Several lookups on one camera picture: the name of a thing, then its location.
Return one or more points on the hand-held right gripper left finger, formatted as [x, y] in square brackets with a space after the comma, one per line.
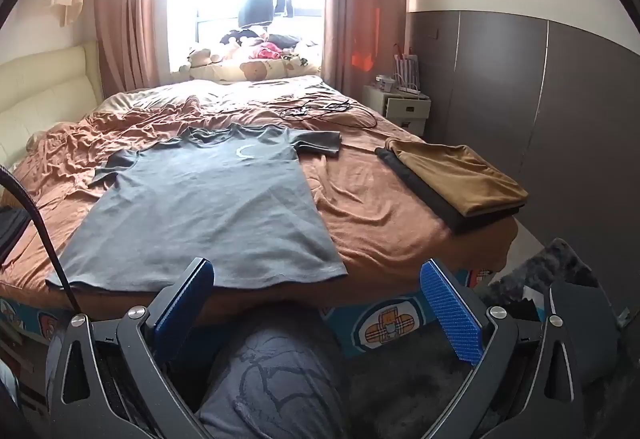
[185, 304]

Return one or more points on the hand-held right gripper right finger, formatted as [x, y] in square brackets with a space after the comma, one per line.
[450, 314]

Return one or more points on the grey t-shirt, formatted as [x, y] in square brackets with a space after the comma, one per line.
[200, 209]

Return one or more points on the dark hanging clothes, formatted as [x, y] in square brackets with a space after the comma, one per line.
[255, 4]

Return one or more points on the cartoon-print bed sheet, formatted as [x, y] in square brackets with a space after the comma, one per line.
[390, 324]

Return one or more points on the dark shaggy rug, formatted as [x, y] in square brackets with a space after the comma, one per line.
[400, 384]

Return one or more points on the person's leg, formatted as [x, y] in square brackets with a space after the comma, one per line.
[270, 379]

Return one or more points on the folded black garment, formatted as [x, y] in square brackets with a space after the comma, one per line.
[425, 194]

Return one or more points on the brown blanket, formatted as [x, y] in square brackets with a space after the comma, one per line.
[380, 209]

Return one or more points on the folded tan garment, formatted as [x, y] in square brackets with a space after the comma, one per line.
[450, 174]

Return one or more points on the black cloth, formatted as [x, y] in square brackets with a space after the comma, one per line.
[10, 229]

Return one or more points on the white nightstand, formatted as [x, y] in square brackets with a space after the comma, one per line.
[405, 109]

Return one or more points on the bear-print pillow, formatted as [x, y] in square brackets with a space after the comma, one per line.
[255, 69]

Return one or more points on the cream padded headboard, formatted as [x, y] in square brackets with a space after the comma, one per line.
[40, 94]

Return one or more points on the red plush toy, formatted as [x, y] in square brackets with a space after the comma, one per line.
[267, 51]

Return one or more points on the black and white plush toy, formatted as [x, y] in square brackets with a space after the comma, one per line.
[240, 38]

